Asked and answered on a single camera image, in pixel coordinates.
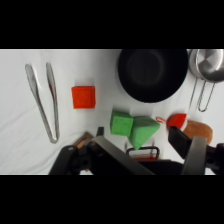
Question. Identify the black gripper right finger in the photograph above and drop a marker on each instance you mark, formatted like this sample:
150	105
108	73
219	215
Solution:
195	156

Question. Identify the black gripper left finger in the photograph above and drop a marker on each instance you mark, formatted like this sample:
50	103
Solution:
113	153

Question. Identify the red cube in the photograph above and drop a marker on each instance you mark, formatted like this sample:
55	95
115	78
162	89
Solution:
83	97

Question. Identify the green cube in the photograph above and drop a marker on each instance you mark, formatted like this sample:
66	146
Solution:
121	124

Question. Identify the black bowl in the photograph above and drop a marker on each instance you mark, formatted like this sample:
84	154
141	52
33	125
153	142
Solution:
152	75

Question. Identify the red and brown plush toy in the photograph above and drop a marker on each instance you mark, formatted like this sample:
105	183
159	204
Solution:
199	131

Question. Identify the green wedge block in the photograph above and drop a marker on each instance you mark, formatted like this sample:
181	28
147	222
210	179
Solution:
142	130

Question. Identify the white box with black frame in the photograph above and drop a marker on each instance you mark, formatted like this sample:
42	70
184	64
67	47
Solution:
143	148

